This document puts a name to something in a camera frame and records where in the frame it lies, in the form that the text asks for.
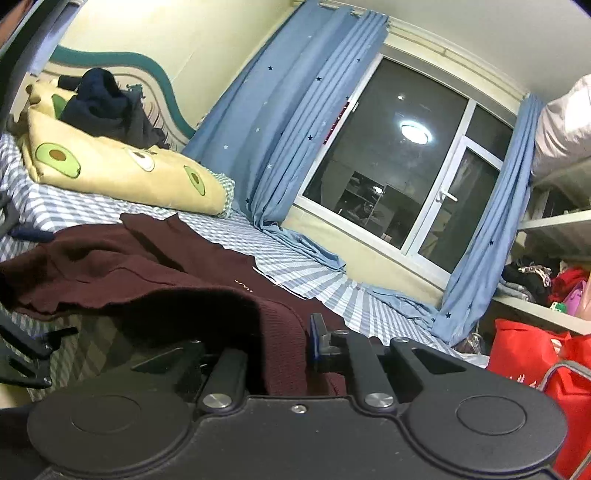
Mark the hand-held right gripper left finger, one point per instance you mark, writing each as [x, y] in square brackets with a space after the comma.
[226, 371]

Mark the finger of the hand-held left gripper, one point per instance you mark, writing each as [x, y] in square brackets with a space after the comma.
[32, 234]
[23, 369]

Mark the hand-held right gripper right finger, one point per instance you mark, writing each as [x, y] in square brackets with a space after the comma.
[315, 337]

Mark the maroon printed sweatshirt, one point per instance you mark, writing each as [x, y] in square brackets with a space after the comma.
[115, 258]

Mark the dark navy clothes pile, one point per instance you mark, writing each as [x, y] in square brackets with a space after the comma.
[101, 110]

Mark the dark and leopard clothes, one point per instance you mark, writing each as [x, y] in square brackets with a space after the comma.
[526, 279]

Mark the red clothes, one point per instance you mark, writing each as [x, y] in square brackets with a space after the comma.
[570, 281]

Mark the bed with checkered sheet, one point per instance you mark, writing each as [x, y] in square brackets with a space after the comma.
[300, 273]

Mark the avocado print folded quilt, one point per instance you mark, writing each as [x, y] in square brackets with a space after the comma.
[115, 170]

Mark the clear plastic item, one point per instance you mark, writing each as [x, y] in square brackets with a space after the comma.
[475, 344]

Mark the green checked pillow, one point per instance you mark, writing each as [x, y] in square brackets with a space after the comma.
[224, 194]

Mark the white framed window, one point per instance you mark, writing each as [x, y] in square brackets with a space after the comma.
[392, 161]

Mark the cream and teal headboard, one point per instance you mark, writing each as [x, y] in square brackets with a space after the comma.
[138, 60]

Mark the red shopping bag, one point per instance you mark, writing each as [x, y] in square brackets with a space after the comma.
[521, 355]

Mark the blue star curtain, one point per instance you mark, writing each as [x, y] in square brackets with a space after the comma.
[498, 207]
[277, 115]

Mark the white shelf unit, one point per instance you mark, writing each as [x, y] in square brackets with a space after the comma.
[554, 222]

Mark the pink bag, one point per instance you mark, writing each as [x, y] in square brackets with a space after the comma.
[579, 302]

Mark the white bundle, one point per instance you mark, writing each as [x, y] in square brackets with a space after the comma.
[563, 134]

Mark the white curtain rail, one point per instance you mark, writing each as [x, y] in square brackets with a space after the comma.
[438, 44]

